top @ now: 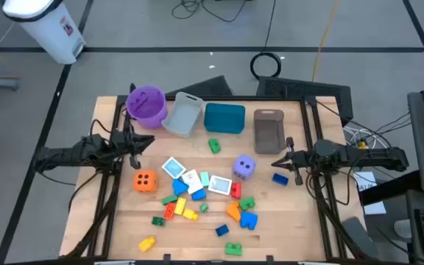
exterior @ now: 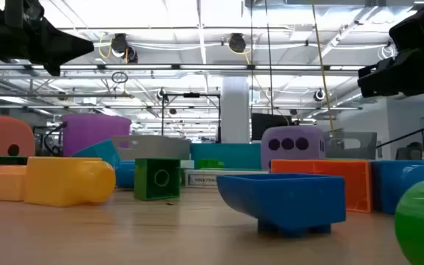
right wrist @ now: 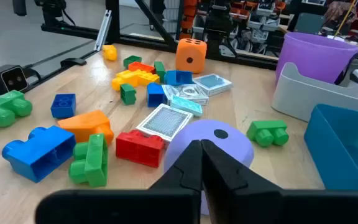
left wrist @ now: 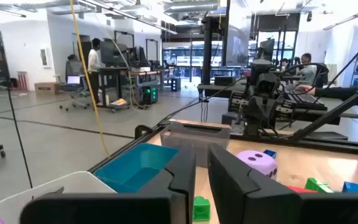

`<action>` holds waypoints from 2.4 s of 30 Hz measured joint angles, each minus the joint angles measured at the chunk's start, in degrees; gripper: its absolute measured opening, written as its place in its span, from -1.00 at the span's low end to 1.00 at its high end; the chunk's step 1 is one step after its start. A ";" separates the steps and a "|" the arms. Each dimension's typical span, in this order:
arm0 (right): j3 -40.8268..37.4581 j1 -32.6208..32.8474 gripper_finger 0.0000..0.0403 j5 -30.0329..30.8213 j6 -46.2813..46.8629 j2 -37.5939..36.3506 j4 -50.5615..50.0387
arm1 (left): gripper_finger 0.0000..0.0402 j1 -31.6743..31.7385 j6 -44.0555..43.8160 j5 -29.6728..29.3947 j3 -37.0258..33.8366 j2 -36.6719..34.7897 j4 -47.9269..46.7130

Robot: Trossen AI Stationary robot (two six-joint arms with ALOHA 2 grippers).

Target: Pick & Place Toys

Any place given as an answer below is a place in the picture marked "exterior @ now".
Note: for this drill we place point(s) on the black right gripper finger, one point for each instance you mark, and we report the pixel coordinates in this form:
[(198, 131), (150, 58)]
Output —
[(392, 77)]

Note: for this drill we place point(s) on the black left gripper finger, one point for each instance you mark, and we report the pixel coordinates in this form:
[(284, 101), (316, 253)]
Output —
[(57, 46)]

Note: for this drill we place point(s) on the dark gray storage bin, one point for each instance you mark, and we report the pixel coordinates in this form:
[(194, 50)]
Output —
[(366, 151)]

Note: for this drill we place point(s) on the purple plastic bucket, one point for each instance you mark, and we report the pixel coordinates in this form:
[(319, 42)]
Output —
[(94, 132)]

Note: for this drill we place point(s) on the blue rounded brick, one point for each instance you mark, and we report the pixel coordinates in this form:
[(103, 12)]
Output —
[(396, 184), (125, 174)]

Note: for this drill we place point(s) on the teal slanted block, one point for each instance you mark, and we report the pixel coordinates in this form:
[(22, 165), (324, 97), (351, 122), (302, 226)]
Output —
[(99, 152)]

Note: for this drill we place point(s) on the orange brick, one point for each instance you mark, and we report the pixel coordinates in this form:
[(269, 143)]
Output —
[(322, 184)]

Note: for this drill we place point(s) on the purple foam die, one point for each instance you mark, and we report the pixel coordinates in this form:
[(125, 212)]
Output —
[(289, 160)]

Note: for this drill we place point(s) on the large yellow rounded brick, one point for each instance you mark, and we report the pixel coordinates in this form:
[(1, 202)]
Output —
[(61, 180)]

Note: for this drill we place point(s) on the light gray storage bin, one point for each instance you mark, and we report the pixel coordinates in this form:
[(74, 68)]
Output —
[(153, 147)]

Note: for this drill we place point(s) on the pale cyan brick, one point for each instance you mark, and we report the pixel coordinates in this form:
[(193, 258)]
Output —
[(187, 164)]

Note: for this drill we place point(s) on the green square brick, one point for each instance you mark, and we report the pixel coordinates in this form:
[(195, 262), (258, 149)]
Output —
[(157, 193)]

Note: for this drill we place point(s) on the white playing card box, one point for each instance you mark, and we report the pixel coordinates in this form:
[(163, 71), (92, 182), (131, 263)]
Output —
[(234, 178)]

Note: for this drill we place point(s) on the small green brick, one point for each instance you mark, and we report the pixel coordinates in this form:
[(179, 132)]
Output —
[(208, 163)]

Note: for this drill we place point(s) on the gray office chair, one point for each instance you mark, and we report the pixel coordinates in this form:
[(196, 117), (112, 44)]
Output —
[(409, 154)]

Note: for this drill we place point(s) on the black computer monitor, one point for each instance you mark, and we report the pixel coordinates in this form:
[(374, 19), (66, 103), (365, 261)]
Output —
[(271, 119)]

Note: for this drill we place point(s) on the white building column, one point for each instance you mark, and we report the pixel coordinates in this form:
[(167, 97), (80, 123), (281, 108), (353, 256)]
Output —
[(236, 110)]

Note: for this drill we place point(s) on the blue scoop-shaped brick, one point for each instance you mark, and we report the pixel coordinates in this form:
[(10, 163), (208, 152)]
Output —
[(285, 198)]

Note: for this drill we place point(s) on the teal storage bin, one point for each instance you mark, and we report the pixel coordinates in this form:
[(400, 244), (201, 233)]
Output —
[(226, 156)]

